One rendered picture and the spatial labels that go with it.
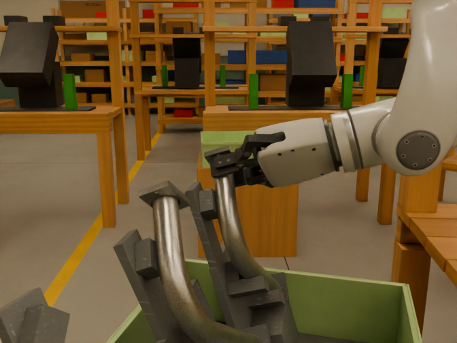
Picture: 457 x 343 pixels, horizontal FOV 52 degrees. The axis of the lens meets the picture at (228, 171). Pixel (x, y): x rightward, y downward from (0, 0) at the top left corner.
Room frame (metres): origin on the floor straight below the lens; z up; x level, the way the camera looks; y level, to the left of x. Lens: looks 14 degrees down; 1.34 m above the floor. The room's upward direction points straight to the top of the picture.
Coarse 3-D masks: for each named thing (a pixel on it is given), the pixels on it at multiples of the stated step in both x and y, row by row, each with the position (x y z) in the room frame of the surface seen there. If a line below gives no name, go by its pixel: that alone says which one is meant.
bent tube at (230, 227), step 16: (208, 160) 0.67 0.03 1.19; (224, 176) 0.65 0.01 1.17; (224, 192) 0.63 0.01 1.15; (224, 208) 0.61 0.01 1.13; (224, 224) 0.60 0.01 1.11; (240, 224) 0.61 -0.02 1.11; (224, 240) 0.60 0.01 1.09; (240, 240) 0.60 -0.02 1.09; (240, 256) 0.60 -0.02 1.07; (240, 272) 0.61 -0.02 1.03; (256, 272) 0.63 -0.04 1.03; (272, 288) 0.70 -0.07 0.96
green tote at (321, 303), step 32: (288, 288) 0.76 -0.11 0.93; (320, 288) 0.75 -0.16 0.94; (352, 288) 0.73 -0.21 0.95; (384, 288) 0.72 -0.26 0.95; (128, 320) 0.61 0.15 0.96; (224, 320) 0.79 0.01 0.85; (320, 320) 0.75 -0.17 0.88; (352, 320) 0.73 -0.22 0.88; (384, 320) 0.72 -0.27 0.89; (416, 320) 0.61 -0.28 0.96
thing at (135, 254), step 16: (128, 240) 0.47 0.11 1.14; (144, 240) 0.48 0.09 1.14; (128, 256) 0.46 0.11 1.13; (144, 256) 0.46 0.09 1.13; (128, 272) 0.46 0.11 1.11; (144, 272) 0.46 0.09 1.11; (144, 288) 0.46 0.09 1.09; (160, 288) 0.49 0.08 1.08; (192, 288) 0.56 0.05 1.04; (144, 304) 0.45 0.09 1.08; (160, 304) 0.47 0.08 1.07; (208, 304) 0.59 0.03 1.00; (160, 320) 0.46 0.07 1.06; (160, 336) 0.45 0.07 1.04; (176, 336) 0.47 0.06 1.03
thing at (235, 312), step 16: (192, 192) 0.62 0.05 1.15; (208, 192) 0.64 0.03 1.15; (192, 208) 0.62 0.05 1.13; (208, 208) 0.62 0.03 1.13; (208, 224) 0.64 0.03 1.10; (208, 240) 0.62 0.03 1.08; (208, 256) 0.62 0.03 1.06; (224, 256) 0.66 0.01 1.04; (224, 272) 0.64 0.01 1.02; (224, 288) 0.61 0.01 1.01; (224, 304) 0.61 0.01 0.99; (240, 304) 0.66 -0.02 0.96; (288, 304) 0.74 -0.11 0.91; (240, 320) 0.63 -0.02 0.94; (256, 320) 0.68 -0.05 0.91; (272, 320) 0.67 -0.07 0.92; (288, 320) 0.70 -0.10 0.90; (272, 336) 0.63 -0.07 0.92; (288, 336) 0.67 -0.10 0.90
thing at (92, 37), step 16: (96, 16) 10.19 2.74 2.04; (128, 16) 10.23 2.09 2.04; (144, 16) 10.21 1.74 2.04; (96, 32) 10.19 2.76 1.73; (128, 32) 10.23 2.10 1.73; (144, 32) 10.26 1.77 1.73; (64, 48) 10.59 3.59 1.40; (128, 48) 10.20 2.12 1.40; (64, 64) 10.08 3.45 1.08; (80, 64) 10.09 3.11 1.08; (96, 64) 10.10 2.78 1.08; (128, 64) 10.12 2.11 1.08; (144, 64) 10.13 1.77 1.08; (80, 80) 10.25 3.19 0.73; (96, 80) 10.21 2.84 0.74; (128, 80) 10.16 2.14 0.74; (80, 96) 10.20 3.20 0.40; (96, 96) 10.21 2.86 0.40; (128, 96) 10.16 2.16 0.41; (128, 112) 10.16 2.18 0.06
